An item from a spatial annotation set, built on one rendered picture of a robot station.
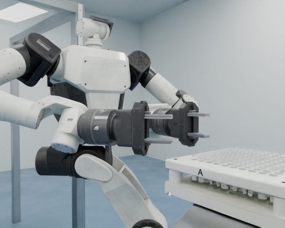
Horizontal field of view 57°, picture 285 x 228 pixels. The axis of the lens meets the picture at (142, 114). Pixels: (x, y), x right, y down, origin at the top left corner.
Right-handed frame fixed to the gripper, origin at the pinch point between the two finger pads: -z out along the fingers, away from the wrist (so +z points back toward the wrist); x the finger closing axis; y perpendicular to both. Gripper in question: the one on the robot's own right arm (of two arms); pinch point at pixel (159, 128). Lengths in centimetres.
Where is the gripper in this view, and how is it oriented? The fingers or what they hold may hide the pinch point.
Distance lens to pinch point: 59.8
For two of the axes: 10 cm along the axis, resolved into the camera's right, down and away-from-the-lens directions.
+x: 0.0, 10.0, 0.3
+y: -3.2, 0.3, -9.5
